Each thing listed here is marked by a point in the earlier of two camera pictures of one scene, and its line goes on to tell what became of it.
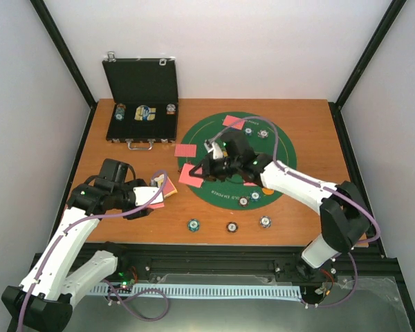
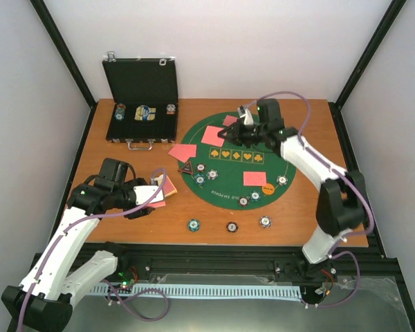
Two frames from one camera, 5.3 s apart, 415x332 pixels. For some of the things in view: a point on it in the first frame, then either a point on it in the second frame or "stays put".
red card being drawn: x=186 y=178 -> x=182 y=152
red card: x=234 y=122 stays put
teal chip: x=255 y=196 stays put
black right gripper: x=207 y=169 -> x=235 y=135
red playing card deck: x=155 y=205 stays put
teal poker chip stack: x=193 y=225 stays put
